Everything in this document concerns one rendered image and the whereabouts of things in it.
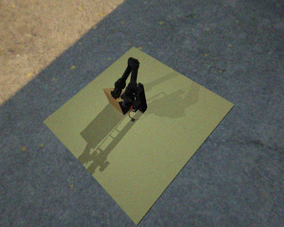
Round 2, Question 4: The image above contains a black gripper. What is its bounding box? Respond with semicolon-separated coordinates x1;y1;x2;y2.
120;93;142;109

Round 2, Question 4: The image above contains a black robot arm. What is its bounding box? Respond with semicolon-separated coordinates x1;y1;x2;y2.
113;57;140;108

